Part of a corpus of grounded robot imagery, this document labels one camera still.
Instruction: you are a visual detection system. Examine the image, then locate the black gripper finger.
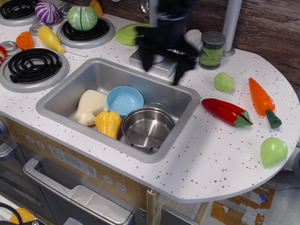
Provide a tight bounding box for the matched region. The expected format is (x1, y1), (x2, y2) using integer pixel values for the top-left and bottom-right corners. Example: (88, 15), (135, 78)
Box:
(172, 60), (196, 86)
(139, 46), (158, 71)

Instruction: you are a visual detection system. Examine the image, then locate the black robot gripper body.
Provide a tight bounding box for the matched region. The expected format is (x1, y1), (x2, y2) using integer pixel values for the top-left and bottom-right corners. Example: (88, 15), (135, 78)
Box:
(136, 0), (199, 61)

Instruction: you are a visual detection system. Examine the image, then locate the light green toy broccoli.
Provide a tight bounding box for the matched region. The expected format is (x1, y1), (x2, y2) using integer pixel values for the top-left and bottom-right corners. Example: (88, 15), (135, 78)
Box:
(214, 72), (235, 91)

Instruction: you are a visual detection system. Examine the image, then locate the stainless steel pot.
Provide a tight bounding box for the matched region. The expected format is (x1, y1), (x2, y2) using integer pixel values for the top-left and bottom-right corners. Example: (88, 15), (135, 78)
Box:
(121, 102), (175, 151)

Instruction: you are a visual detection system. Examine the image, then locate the silver toy faucet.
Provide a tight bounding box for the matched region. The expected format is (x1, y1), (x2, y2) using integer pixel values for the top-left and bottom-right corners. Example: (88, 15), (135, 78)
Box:
(129, 0), (176, 77)

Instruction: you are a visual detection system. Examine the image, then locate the white red toy radish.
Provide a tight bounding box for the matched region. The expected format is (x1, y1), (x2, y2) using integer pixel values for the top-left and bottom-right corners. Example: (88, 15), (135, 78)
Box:
(184, 29), (202, 48)

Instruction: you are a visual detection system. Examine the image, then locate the green plastic plate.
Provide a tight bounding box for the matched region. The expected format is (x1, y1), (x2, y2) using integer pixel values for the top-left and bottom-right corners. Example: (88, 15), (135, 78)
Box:
(115, 23), (150, 46)

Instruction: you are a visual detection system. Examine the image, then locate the green toy food can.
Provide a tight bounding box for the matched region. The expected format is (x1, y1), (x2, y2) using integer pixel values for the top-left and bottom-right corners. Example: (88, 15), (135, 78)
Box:
(199, 31), (226, 70)

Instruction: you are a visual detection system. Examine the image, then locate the grey metal sink basin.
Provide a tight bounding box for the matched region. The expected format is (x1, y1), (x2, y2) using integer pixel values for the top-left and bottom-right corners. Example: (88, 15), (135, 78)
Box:
(36, 58), (200, 163)

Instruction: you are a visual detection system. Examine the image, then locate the middle black stove burner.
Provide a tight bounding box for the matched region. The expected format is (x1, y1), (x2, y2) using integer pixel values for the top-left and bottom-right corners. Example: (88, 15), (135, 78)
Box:
(56, 18), (116, 49)

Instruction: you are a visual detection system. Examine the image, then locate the black stove burner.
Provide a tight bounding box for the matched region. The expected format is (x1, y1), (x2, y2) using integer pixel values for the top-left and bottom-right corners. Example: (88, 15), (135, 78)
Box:
(0, 48), (69, 93)
(56, 18), (116, 49)

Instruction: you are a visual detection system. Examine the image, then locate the light blue plastic bowl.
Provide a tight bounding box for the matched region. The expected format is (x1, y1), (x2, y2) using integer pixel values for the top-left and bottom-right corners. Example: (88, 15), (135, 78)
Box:
(107, 86), (144, 119)

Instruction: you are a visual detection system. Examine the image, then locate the red toy chili pepper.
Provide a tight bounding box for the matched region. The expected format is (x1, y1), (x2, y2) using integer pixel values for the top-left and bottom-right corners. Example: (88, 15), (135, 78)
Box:
(201, 98), (253, 127)

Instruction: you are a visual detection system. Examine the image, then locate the yellow toy corn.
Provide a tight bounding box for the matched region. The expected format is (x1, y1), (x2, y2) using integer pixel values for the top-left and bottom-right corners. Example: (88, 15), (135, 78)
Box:
(89, 0), (104, 17)

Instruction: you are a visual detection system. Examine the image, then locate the green toy cabbage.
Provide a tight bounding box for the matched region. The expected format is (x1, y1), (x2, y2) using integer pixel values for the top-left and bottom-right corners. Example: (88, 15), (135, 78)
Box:
(67, 6), (98, 31)

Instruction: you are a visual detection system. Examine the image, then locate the cream toy chicken piece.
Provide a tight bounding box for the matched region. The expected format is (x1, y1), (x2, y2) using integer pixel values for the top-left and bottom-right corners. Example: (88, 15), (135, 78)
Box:
(75, 90), (108, 126)

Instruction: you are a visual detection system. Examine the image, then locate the yellow toy bell pepper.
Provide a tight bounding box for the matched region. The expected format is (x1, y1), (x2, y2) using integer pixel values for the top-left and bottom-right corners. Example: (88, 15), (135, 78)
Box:
(95, 111), (122, 139)

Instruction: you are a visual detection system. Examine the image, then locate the orange toy carrot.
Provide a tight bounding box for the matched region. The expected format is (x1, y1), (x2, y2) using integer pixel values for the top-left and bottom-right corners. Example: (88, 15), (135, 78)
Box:
(248, 77), (282, 129)

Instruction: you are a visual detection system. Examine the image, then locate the yellow toy squeeze bottle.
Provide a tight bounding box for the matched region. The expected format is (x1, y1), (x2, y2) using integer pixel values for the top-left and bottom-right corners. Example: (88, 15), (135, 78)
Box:
(38, 25), (66, 53)

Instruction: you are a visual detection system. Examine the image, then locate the purple toy onion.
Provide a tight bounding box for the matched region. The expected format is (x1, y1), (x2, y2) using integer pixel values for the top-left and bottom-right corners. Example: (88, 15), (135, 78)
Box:
(35, 1), (59, 24)

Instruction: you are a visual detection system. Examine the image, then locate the front black stove burner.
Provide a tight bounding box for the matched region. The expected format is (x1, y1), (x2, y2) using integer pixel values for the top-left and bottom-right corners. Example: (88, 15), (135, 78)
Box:
(0, 48), (69, 93)

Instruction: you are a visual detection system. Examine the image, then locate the silver stove knob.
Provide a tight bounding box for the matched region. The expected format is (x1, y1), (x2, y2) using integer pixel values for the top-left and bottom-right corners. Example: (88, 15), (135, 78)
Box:
(29, 22), (53, 36)
(0, 41), (20, 57)

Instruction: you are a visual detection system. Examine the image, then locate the light green toy pear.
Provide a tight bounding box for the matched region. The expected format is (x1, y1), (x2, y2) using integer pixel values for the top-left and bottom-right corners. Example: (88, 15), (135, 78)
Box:
(260, 137), (288, 168)

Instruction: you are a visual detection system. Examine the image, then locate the orange toy slice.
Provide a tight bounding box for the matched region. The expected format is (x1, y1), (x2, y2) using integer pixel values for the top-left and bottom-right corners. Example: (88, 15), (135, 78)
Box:
(16, 31), (33, 50)

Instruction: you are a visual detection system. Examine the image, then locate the back left stove burner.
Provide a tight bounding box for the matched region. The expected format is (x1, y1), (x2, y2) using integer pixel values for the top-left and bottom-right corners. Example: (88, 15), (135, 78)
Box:
(0, 0), (40, 27)

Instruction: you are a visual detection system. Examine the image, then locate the red white toy piece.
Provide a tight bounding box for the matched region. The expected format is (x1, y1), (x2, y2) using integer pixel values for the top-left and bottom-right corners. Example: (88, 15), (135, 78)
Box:
(0, 46), (7, 66)

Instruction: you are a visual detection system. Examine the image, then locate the yellow toy on floor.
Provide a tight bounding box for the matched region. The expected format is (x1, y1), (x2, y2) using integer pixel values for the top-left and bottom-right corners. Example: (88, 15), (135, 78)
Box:
(9, 208), (35, 225)

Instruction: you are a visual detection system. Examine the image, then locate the grey vertical post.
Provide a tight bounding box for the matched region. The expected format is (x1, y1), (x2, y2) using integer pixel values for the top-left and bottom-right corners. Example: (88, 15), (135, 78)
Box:
(222, 0), (242, 57)

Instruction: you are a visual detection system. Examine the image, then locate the silver oven door handle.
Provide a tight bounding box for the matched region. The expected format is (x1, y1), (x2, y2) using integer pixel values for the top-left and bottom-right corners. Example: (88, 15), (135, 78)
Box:
(23, 158), (135, 225)

